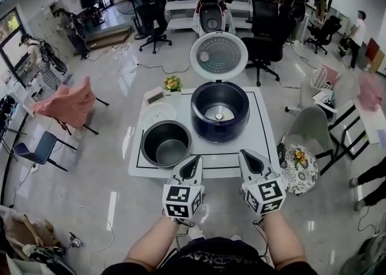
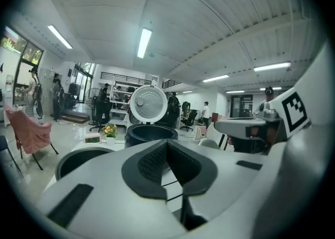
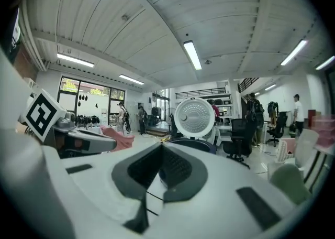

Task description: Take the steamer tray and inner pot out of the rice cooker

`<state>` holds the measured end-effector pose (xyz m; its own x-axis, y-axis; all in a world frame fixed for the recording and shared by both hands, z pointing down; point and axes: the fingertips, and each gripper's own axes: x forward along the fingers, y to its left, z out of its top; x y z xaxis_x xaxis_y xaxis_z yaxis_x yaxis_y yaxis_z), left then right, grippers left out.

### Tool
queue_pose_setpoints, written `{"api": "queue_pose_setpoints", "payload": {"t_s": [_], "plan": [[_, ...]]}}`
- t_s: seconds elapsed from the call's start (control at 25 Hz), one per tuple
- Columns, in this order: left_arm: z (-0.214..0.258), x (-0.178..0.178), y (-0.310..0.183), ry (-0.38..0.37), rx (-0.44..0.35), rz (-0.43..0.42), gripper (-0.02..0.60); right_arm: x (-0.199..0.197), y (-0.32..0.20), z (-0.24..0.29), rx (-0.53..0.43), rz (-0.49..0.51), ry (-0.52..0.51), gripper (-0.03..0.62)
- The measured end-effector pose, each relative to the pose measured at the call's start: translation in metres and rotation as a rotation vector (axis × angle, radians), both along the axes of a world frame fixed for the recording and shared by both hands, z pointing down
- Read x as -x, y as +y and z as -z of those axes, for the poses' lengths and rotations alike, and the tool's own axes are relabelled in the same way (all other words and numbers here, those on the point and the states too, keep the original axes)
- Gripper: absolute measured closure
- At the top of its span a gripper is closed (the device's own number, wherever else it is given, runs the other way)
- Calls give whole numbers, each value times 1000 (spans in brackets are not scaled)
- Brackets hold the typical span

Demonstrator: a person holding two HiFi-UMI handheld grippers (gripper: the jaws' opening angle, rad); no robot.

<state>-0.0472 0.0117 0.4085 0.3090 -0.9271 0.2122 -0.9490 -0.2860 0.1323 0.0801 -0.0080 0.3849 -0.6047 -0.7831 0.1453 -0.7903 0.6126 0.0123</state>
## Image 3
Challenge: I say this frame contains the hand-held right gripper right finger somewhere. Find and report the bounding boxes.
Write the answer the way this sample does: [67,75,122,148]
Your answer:
[142,142,299,239]

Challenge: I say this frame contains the ceiling light bar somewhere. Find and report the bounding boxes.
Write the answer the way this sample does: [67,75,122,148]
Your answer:
[119,74,145,85]
[280,39,308,66]
[315,56,335,71]
[183,40,203,71]
[57,52,95,68]

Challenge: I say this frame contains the white shelf unit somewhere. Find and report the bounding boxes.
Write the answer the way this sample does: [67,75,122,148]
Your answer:
[206,80,235,144]

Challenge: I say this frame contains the pink storage box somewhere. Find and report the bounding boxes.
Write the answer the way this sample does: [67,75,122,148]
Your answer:
[310,114,335,149]

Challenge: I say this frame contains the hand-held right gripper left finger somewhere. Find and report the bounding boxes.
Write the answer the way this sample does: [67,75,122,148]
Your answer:
[59,142,163,239]

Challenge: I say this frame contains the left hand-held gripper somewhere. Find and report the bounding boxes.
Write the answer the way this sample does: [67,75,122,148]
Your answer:
[18,88,118,159]

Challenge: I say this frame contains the white chair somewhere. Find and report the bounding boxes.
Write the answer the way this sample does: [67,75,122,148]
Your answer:
[295,129,320,178]

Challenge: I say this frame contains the black standing fan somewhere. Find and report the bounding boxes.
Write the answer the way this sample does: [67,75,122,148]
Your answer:
[164,106,177,139]

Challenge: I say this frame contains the black office chair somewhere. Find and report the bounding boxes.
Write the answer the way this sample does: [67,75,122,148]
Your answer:
[222,118,259,167]
[266,111,288,147]

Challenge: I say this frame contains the navy blue rice cooker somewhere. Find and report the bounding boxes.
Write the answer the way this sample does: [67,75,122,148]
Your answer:
[165,97,218,155]

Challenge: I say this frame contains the rack of black bags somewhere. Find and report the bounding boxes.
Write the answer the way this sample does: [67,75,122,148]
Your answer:
[75,114,102,129]

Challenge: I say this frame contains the chair with pink cloth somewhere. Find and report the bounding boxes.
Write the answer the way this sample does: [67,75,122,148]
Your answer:
[100,125,136,152]

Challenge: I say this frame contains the white perforated basket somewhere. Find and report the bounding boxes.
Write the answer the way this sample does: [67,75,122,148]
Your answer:
[276,138,296,164]

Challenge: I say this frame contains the wooden step platform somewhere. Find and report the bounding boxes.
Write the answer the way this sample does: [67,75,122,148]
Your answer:
[145,125,168,137]

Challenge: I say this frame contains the grey-green shell chair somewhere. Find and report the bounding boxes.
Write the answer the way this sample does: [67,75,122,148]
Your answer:
[269,164,314,206]

